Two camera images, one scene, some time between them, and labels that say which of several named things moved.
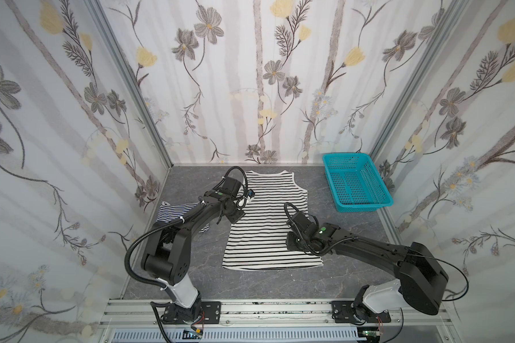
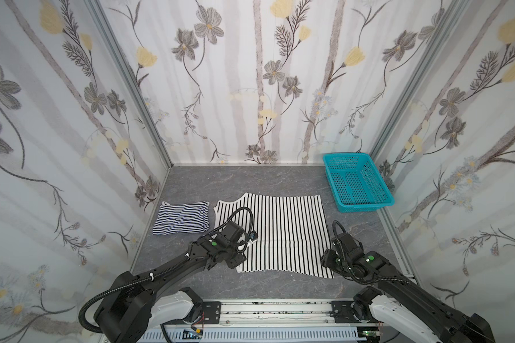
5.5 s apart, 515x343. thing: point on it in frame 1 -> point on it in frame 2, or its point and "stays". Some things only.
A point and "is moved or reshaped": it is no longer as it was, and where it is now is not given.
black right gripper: (294, 241) -> (330, 261)
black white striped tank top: (257, 241) is moved or reshaped
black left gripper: (234, 213) -> (236, 259)
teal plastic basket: (355, 184) stays
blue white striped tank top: (169, 212) stays
